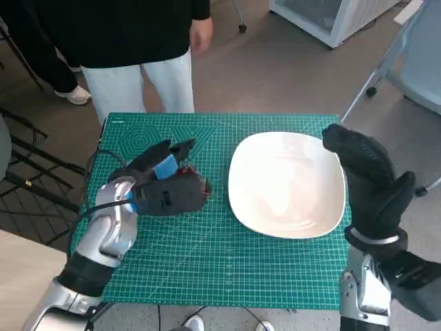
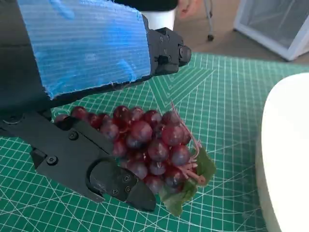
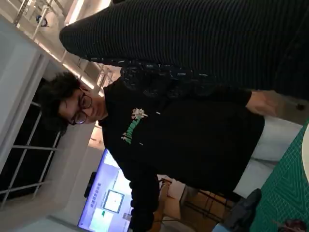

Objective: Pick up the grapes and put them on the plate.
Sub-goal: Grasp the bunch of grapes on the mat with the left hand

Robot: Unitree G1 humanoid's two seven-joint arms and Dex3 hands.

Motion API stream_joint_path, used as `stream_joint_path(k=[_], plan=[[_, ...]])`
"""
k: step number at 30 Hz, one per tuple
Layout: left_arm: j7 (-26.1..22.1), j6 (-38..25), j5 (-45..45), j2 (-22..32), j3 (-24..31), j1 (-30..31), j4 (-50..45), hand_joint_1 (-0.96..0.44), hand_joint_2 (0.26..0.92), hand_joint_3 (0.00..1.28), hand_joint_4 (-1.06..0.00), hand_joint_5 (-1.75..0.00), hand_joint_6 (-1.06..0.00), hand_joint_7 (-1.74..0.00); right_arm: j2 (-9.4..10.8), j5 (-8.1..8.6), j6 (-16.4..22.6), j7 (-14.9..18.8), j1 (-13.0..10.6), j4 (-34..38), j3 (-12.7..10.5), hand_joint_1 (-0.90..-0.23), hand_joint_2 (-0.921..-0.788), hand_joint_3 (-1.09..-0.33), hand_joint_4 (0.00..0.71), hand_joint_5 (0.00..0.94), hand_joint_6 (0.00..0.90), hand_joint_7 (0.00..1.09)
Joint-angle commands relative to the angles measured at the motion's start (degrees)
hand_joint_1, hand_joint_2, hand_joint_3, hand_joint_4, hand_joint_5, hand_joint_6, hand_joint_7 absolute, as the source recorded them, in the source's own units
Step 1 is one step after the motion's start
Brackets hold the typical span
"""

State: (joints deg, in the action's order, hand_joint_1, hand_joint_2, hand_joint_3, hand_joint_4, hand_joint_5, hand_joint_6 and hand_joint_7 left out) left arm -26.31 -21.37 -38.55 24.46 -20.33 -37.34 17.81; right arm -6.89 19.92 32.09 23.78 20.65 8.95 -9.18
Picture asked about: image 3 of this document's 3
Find monitor with pale window screen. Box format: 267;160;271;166
77;148;136;232

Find green cutting mat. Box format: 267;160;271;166
248;119;309;232

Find brown cardboard box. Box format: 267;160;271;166
154;178;232;223

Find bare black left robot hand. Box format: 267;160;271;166
214;188;263;232

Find grey window frame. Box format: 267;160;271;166
0;100;62;203

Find person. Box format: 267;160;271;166
37;71;305;232

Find person's hand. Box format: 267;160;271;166
248;90;292;117

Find black webcam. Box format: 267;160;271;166
84;172;98;198

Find round dark-rimmed glasses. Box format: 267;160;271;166
69;93;94;126

